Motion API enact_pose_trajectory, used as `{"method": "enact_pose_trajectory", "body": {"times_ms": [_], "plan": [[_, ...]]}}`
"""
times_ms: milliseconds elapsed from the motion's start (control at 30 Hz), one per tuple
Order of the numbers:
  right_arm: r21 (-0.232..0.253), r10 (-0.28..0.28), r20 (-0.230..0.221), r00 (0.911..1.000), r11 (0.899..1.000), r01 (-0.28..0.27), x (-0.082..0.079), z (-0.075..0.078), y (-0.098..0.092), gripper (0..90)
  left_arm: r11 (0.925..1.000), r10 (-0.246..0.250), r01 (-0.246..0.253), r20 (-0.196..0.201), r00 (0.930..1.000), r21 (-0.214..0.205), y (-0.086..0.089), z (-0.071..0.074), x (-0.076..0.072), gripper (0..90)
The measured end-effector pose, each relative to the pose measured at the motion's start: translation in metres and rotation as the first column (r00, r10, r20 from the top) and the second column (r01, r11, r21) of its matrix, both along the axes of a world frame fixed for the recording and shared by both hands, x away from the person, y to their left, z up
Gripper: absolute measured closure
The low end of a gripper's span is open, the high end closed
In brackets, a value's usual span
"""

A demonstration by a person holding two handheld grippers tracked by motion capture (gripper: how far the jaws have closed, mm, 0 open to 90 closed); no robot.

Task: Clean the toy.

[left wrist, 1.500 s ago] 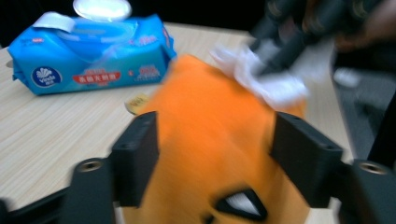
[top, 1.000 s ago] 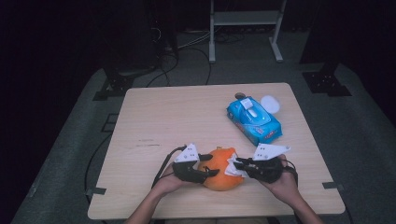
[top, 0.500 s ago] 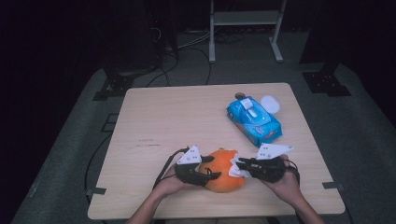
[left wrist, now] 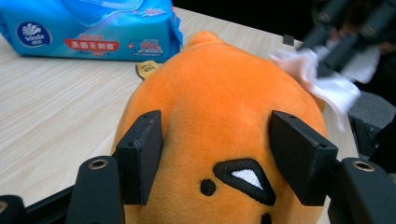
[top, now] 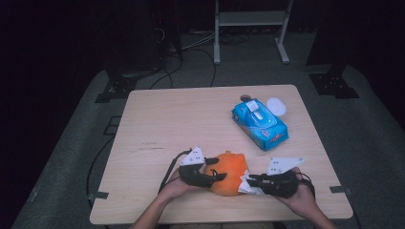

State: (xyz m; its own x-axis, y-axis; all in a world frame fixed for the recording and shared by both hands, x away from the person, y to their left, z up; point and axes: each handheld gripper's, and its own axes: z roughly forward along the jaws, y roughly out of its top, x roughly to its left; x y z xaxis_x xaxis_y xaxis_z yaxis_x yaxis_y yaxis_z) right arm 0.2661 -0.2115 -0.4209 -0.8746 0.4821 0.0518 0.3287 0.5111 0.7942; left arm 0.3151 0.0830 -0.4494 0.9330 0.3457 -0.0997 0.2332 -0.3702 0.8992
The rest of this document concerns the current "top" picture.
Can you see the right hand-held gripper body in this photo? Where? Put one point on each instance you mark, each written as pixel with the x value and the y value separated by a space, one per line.
pixel 281 183

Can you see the white wet wipe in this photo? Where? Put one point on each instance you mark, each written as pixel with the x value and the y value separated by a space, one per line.
pixel 246 187

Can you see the black tape strip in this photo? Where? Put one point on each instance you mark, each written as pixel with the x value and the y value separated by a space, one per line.
pixel 97 195
pixel 340 190

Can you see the small dark round object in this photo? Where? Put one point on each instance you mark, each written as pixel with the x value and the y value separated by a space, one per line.
pixel 245 97

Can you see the white metal stand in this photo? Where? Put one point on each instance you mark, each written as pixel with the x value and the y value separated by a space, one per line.
pixel 251 17

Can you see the white round lid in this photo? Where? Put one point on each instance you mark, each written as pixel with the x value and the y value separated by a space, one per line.
pixel 276 106

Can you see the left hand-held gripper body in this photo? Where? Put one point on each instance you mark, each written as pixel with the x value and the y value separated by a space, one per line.
pixel 192 173

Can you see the blue wet wipes pack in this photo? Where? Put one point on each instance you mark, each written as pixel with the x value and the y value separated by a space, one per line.
pixel 261 124

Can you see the person's right hand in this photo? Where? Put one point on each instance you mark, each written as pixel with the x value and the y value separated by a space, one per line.
pixel 299 200

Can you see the orange plush toy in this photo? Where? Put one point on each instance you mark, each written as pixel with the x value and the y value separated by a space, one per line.
pixel 230 173

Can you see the black stand with base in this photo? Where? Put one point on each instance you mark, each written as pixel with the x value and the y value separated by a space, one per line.
pixel 121 84
pixel 334 84

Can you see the person's left hand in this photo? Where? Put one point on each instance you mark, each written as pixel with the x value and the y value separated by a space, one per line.
pixel 176 189

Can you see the dark floor plate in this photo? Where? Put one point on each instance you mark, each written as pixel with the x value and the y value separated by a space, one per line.
pixel 112 125

